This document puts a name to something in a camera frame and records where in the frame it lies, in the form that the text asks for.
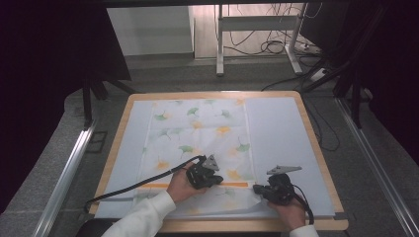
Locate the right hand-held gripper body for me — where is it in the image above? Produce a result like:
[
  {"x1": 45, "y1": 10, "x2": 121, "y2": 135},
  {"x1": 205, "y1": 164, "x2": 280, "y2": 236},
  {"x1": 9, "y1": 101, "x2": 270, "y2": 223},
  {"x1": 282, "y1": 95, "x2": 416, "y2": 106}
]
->
[{"x1": 266, "y1": 165, "x2": 303, "y2": 205}]

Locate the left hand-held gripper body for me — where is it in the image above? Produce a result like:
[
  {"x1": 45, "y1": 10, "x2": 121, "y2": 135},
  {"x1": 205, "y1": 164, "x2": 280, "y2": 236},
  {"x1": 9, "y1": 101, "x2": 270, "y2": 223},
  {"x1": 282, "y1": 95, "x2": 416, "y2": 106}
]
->
[{"x1": 185, "y1": 154, "x2": 220, "y2": 191}]

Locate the person's left hand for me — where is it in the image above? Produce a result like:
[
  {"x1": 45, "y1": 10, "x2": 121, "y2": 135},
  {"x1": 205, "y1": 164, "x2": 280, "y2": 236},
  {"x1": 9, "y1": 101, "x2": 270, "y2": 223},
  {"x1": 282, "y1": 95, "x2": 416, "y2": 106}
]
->
[{"x1": 166, "y1": 170, "x2": 210, "y2": 204}]

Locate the person's right hand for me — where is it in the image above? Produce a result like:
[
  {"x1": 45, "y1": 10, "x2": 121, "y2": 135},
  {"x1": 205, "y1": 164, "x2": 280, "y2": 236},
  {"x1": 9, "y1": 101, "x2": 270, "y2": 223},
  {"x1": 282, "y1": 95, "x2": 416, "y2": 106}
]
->
[{"x1": 267, "y1": 193, "x2": 307, "y2": 232}]

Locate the wooden table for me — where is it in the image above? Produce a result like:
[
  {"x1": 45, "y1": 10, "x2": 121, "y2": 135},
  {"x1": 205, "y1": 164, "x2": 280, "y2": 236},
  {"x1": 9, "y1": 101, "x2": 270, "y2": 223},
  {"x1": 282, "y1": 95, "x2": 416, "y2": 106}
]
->
[{"x1": 88, "y1": 91, "x2": 350, "y2": 233}]

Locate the white table mat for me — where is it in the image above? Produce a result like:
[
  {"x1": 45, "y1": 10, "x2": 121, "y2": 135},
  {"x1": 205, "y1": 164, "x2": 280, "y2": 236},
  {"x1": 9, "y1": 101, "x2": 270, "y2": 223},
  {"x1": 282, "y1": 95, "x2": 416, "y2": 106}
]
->
[{"x1": 94, "y1": 97, "x2": 336, "y2": 220}]

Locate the black floor grid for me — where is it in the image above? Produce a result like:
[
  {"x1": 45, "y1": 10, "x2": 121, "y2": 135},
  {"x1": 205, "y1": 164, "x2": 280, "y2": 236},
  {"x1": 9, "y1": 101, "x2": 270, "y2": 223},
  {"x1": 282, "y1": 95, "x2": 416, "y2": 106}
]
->
[{"x1": 85, "y1": 130, "x2": 109, "y2": 154}]

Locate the black rounded seat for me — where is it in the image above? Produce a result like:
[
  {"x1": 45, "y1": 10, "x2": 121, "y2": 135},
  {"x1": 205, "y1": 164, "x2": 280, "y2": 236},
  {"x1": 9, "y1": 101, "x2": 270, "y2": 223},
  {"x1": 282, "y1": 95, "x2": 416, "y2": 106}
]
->
[{"x1": 74, "y1": 217, "x2": 115, "y2": 237}]

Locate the black metal stand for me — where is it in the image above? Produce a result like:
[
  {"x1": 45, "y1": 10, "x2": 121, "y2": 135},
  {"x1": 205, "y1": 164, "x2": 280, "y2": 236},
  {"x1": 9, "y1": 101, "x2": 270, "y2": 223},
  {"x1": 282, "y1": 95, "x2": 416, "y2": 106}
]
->
[
  {"x1": 300, "y1": 3, "x2": 375, "y2": 130},
  {"x1": 81, "y1": 70, "x2": 136, "y2": 130}
]

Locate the white power strip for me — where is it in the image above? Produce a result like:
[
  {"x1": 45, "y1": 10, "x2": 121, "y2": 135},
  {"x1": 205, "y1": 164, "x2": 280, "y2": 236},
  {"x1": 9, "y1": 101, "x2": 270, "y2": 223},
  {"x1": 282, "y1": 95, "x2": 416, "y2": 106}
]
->
[{"x1": 309, "y1": 67, "x2": 329, "y2": 82}]

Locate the white cabinet panel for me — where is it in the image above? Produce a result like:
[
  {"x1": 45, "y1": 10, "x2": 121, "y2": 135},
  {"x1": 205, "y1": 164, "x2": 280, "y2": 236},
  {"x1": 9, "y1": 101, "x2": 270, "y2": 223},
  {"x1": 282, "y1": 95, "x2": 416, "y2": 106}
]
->
[{"x1": 107, "y1": 5, "x2": 195, "y2": 57}]

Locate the dark curtain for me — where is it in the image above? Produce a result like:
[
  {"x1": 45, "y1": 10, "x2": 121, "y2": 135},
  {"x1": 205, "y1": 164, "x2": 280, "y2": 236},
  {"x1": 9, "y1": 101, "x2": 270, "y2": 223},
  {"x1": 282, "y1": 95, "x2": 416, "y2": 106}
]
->
[
  {"x1": 0, "y1": 0, "x2": 132, "y2": 216},
  {"x1": 329, "y1": 0, "x2": 419, "y2": 163}
]

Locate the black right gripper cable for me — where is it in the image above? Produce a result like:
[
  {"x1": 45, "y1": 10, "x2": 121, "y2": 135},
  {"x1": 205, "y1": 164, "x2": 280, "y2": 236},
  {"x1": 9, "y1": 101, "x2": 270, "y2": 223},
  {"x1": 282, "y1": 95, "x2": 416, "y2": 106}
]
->
[{"x1": 291, "y1": 183, "x2": 316, "y2": 226}]

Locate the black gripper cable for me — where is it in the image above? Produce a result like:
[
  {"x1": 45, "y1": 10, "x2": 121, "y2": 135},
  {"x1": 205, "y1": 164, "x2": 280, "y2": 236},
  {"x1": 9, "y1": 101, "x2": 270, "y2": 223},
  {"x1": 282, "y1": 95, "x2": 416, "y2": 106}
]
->
[
  {"x1": 83, "y1": 154, "x2": 208, "y2": 213},
  {"x1": 291, "y1": 183, "x2": 316, "y2": 226}
]

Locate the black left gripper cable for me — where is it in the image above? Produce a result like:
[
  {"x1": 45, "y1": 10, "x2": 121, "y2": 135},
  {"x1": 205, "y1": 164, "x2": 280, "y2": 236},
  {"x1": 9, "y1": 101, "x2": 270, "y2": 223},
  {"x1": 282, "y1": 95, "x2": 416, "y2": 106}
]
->
[{"x1": 83, "y1": 154, "x2": 208, "y2": 213}]

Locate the thin black floor cable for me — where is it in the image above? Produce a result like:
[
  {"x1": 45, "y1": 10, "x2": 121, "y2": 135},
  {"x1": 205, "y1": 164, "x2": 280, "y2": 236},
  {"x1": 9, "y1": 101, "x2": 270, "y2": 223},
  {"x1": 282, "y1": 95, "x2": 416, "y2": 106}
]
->
[{"x1": 302, "y1": 95, "x2": 341, "y2": 153}]

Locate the aluminium rail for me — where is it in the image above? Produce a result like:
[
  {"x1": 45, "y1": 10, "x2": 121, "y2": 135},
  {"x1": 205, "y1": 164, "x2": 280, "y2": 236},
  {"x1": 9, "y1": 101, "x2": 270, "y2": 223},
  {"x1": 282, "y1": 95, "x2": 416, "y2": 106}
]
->
[
  {"x1": 334, "y1": 97, "x2": 419, "y2": 237},
  {"x1": 32, "y1": 118, "x2": 99, "y2": 237}
]

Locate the tangle of black floor cables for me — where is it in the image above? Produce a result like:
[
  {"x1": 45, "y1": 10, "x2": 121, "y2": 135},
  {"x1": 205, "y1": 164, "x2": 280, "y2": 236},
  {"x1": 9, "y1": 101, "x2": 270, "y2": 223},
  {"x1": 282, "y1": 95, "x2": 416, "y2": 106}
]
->
[{"x1": 226, "y1": 3, "x2": 325, "y2": 57}]

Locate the white metal desk frame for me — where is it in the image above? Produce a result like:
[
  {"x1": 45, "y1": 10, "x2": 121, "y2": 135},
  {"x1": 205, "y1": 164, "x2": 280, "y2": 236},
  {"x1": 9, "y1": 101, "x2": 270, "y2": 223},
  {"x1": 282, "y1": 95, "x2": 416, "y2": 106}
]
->
[{"x1": 215, "y1": 3, "x2": 308, "y2": 77}]

